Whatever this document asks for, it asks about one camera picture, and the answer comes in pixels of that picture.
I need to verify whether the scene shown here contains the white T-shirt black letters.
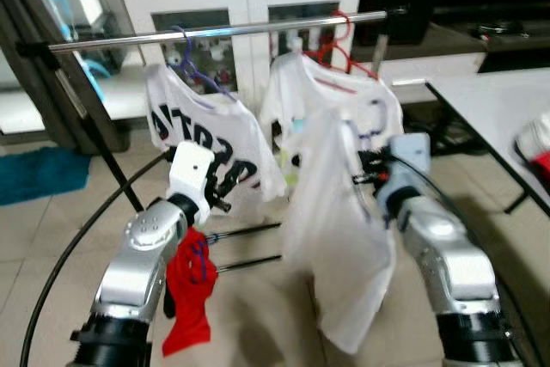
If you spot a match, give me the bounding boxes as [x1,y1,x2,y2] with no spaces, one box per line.
[142,62,289,222]

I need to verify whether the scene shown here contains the pale grey right wrist camera mount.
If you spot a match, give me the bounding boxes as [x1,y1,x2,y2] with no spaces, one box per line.
[374,132,431,217]

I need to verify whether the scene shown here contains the red plastic hanger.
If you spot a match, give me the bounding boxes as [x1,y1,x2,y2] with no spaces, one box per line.
[305,10,383,83]

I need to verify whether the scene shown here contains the red T-shirt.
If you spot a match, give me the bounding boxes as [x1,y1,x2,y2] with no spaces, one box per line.
[162,228,220,358]
[531,150,550,180]

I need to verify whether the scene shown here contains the teal floor mat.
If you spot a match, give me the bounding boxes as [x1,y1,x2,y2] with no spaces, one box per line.
[0,145,91,206]

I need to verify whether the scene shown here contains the white T-shirt small emblem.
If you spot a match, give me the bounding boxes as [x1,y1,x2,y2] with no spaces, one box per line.
[282,107,398,356]

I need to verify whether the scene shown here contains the white T-shirt green monster print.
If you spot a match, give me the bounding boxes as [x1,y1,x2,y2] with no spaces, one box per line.
[260,51,405,187]

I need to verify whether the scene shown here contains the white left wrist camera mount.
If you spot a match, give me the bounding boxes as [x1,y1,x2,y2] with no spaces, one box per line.
[166,141,216,223]

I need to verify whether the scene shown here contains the white long table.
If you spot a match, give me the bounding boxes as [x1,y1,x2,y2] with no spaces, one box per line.
[425,70,550,217]

